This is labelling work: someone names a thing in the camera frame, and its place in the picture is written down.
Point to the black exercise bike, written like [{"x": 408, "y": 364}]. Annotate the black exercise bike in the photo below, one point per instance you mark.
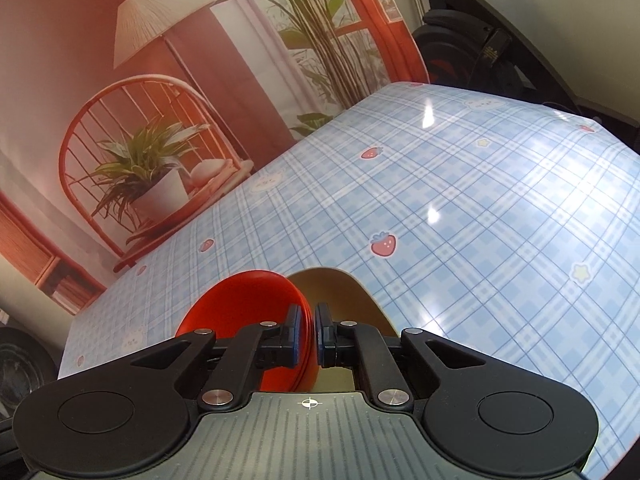
[{"x": 468, "y": 44}]

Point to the tan beige bowl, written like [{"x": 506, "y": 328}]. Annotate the tan beige bowl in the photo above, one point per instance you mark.
[{"x": 347, "y": 300}]

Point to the blue plaid tablecloth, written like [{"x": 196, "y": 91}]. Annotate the blue plaid tablecloth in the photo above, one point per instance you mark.
[{"x": 509, "y": 227}]

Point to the printed room backdrop cloth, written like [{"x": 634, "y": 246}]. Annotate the printed room backdrop cloth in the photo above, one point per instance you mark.
[{"x": 122, "y": 120}]

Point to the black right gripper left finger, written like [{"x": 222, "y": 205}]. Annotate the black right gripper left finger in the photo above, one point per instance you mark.
[{"x": 238, "y": 364}]

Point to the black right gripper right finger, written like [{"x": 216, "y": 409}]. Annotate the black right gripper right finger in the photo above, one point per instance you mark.
[{"x": 364, "y": 351}]

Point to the dark front-load washing machine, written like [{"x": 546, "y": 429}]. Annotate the dark front-load washing machine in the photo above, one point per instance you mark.
[{"x": 25, "y": 366}]

